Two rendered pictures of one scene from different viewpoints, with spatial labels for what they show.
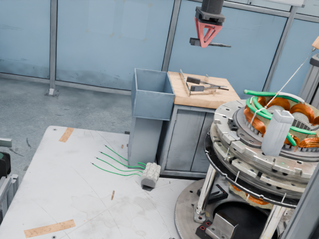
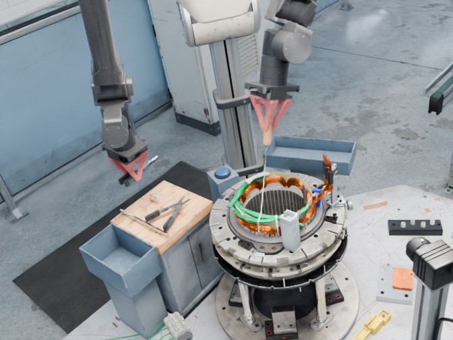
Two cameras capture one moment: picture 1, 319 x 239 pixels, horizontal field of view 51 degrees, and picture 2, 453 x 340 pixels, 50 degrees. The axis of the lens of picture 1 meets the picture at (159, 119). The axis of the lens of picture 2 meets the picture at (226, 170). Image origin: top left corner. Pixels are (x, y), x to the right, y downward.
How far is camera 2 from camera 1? 0.52 m
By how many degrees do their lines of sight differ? 29
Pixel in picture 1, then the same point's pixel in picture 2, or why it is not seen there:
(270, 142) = (292, 241)
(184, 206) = (235, 327)
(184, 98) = (166, 243)
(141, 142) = (147, 309)
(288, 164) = (313, 245)
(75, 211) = not seen: outside the picture
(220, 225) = (281, 319)
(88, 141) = not seen: outside the picture
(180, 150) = (185, 282)
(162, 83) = (113, 236)
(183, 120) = (174, 259)
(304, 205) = (422, 326)
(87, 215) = not seen: outside the picture
